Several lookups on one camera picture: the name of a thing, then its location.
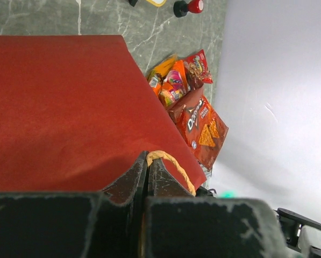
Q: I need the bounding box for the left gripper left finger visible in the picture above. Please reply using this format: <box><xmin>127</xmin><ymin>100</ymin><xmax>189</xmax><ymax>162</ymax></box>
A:
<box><xmin>0</xmin><ymin>151</ymin><xmax>147</xmax><ymax>257</ymax></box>

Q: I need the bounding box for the green white snack pack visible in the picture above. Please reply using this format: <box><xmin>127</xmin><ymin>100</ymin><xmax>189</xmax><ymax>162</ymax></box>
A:
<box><xmin>220</xmin><ymin>190</ymin><xmax>236</xmax><ymax>198</ymax></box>

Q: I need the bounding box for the small whiteboard with stand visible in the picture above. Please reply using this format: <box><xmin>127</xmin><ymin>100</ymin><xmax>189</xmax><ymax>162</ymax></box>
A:
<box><xmin>128</xmin><ymin>0</ymin><xmax>166</xmax><ymax>8</ymax></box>

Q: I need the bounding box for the pink yellow snack bag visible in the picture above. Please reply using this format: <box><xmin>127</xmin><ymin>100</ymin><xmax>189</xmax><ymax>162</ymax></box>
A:
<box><xmin>159</xmin><ymin>60</ymin><xmax>189</xmax><ymax>107</ymax></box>

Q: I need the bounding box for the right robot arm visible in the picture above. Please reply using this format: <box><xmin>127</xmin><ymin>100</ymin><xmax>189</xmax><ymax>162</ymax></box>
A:
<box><xmin>274</xmin><ymin>207</ymin><xmax>321</xmax><ymax>257</ymax></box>

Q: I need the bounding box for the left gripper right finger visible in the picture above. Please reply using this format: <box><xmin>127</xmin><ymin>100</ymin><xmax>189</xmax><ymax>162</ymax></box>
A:
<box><xmin>145</xmin><ymin>159</ymin><xmax>288</xmax><ymax>257</ymax></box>

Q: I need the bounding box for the red paper bag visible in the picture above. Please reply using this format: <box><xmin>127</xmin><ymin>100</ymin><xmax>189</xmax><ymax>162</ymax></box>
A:
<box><xmin>0</xmin><ymin>35</ymin><xmax>205</xmax><ymax>191</ymax></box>

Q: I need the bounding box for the red snack pack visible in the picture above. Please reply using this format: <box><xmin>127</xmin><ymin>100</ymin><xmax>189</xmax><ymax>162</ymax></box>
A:
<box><xmin>183</xmin><ymin>49</ymin><xmax>213</xmax><ymax>90</ymax></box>

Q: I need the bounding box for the red black stamp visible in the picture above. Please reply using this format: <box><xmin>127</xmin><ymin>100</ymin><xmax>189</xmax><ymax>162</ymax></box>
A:
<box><xmin>173</xmin><ymin>0</ymin><xmax>204</xmax><ymax>18</ymax></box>

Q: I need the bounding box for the orange snack pack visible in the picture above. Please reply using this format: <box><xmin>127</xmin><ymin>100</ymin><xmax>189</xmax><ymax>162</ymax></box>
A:
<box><xmin>148</xmin><ymin>73</ymin><xmax>162</xmax><ymax>97</ymax></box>

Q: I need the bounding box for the red doritos chips bag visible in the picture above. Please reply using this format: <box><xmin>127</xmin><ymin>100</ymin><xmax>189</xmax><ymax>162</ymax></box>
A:
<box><xmin>167</xmin><ymin>87</ymin><xmax>229</xmax><ymax>170</ymax></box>

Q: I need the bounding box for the orange kettle chips bag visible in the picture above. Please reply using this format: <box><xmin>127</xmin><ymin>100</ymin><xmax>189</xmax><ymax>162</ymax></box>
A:
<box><xmin>146</xmin><ymin>54</ymin><xmax>178</xmax><ymax>81</ymax></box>

